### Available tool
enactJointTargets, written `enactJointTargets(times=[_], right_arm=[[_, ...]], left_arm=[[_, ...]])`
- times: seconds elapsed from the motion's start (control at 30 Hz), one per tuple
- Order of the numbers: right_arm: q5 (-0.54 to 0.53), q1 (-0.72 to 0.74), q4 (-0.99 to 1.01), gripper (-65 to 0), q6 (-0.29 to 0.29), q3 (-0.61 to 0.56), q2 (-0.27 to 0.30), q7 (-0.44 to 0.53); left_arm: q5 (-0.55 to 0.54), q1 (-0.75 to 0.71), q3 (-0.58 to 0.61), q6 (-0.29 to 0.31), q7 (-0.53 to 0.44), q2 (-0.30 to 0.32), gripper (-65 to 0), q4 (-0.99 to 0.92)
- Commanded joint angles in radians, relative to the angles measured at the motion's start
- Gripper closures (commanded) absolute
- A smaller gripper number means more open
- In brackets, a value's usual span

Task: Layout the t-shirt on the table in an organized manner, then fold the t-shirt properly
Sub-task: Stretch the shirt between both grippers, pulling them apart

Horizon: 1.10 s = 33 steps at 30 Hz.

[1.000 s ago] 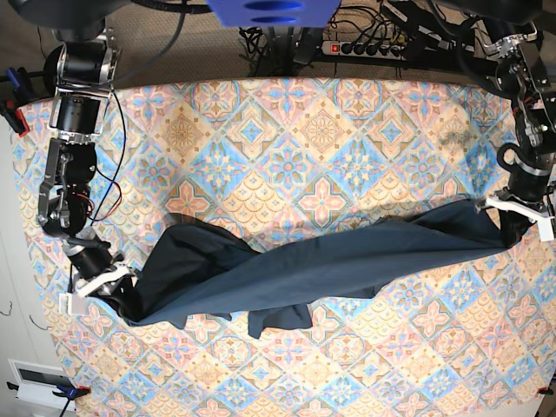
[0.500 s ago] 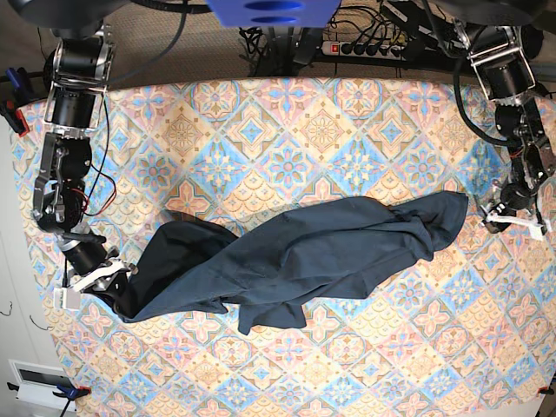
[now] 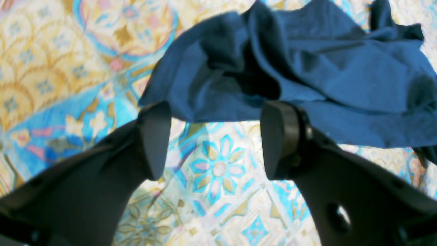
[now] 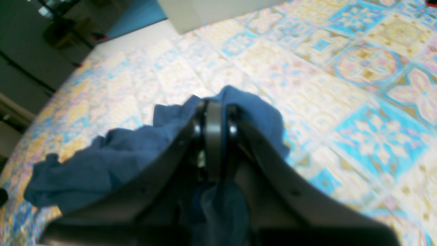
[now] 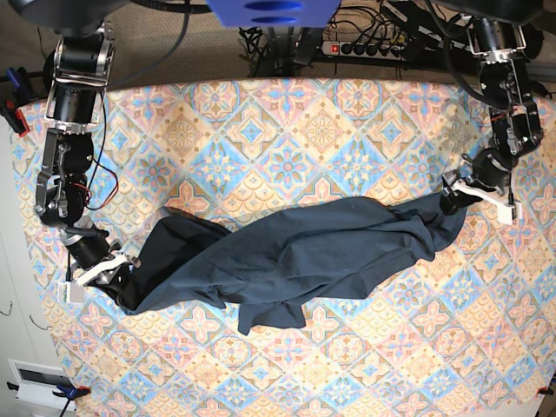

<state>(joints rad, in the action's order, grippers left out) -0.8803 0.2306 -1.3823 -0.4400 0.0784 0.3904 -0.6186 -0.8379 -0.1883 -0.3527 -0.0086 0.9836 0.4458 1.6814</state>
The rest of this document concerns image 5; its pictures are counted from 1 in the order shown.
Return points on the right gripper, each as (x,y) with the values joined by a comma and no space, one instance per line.
(89,245)

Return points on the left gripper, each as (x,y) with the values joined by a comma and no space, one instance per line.
(491,171)

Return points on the dark navy t-shirt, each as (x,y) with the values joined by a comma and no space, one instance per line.
(341,249)

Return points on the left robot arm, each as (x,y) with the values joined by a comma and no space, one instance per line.
(495,36)

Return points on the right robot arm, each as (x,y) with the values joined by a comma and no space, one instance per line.
(81,67)

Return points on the blue clamp lower left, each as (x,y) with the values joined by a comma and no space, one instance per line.
(58,396)

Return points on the patterned colourful tablecloth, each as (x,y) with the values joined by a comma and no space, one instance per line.
(472,332)

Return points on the red black clamp upper left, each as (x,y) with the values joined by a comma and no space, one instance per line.
(10,108)

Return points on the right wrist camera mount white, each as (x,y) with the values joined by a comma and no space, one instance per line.
(71,290)

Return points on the white power strip red switch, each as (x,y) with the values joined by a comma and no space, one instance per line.
(361,50)

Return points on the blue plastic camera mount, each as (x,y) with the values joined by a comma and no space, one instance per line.
(274,13)

